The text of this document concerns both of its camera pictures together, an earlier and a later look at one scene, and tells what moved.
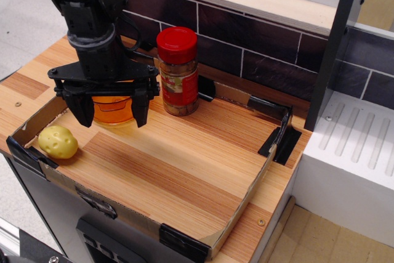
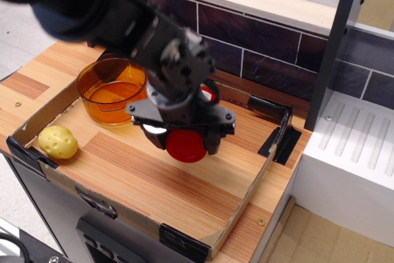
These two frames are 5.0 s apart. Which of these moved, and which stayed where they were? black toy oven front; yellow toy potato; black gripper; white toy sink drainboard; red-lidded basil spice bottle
Moved: red-lidded basil spice bottle; black gripper
Stayed: yellow toy potato; black toy oven front; white toy sink drainboard
